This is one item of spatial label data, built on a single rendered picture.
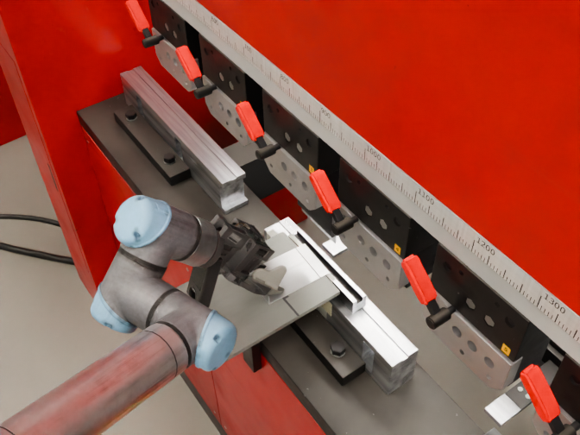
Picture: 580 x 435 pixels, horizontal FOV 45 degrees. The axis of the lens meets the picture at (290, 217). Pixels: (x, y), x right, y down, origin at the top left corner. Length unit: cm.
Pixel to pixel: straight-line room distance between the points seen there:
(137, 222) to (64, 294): 168
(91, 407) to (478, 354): 48
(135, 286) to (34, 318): 163
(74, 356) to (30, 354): 15
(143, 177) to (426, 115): 100
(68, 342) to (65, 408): 169
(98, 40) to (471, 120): 126
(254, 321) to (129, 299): 29
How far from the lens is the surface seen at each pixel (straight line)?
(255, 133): 113
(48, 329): 259
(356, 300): 126
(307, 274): 129
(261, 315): 124
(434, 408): 131
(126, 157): 176
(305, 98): 102
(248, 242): 114
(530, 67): 69
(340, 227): 101
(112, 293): 103
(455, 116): 78
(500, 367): 94
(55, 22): 180
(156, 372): 91
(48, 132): 194
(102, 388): 87
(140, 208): 100
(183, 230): 103
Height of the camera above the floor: 201
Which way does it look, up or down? 46 degrees down
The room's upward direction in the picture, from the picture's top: 1 degrees counter-clockwise
